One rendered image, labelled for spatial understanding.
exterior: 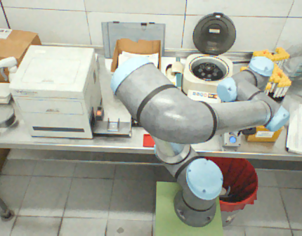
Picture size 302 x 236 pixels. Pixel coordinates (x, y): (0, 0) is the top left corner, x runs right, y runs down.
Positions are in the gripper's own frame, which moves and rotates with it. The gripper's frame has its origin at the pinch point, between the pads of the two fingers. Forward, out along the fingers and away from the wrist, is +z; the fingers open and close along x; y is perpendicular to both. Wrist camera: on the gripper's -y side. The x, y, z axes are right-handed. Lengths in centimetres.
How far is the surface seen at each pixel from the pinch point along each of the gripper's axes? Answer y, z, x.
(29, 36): 56, -5, 100
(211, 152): 0.6, 13.3, 8.0
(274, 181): 40, 100, -56
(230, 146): 1.9, 9.8, 0.6
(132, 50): 62, 5, 48
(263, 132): 7.4, 5.8, -13.2
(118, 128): 7, 7, 50
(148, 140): 4.9, 12.5, 36.0
